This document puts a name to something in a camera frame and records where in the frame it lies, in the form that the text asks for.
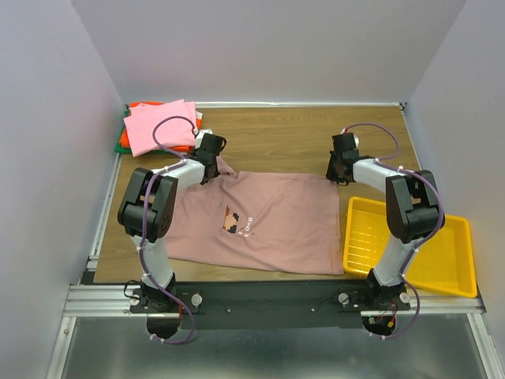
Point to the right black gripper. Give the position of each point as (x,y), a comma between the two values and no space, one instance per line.
(337,170)

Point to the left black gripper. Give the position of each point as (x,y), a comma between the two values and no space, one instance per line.
(211,168)

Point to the dusty pink graphic t-shirt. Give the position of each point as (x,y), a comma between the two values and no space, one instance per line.
(286,222)

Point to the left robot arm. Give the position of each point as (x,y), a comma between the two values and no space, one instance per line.
(147,209)

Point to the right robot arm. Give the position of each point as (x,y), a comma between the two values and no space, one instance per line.
(414,215)

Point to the folded pink t-shirt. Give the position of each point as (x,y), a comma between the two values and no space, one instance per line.
(161,126)

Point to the folded orange t-shirt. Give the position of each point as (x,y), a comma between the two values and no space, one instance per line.
(130,140)

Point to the yellow plastic tray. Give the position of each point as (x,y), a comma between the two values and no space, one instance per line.
(444,265)

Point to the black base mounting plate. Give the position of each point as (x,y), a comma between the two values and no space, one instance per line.
(267,305)

